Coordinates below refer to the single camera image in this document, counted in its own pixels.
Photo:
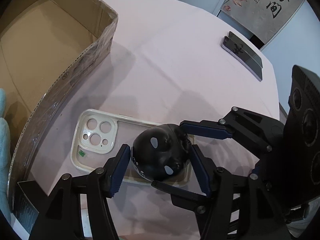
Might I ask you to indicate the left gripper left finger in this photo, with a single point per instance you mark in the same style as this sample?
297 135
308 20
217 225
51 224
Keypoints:
60 216

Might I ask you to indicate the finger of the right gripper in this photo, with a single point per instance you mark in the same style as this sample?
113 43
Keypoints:
185 199
259 134

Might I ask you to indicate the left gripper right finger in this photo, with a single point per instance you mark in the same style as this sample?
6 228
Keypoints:
235 207

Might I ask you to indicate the black round speaker ball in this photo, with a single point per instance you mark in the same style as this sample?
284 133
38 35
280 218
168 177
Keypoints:
161 153

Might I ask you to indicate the cream clear phone case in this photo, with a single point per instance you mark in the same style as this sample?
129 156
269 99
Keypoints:
99 135

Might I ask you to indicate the light blue plush toy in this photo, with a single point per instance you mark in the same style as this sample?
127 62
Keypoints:
5 158

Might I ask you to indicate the black rectangular box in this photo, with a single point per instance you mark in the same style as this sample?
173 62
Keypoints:
25 197

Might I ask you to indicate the purple smartphone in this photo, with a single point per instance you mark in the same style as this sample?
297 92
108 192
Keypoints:
243 57

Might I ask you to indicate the black smartphone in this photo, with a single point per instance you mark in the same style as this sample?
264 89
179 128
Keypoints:
245 47

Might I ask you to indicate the toilet sign poster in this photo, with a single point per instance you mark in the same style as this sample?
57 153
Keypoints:
263 18

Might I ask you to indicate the brown cardboard box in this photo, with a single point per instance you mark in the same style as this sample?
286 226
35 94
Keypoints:
47 48

